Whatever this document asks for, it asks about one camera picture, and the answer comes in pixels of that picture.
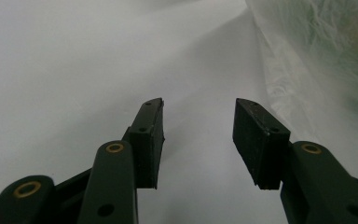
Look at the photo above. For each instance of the white table cover sheet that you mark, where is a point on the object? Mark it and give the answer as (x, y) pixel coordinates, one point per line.
(74, 68)

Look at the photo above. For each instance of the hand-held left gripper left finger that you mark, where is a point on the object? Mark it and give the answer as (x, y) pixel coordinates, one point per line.
(147, 146)

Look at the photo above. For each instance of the translucent plastic bag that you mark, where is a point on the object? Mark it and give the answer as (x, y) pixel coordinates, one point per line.
(323, 62)

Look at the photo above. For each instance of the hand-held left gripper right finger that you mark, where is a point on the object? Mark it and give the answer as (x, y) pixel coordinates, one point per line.
(259, 146)

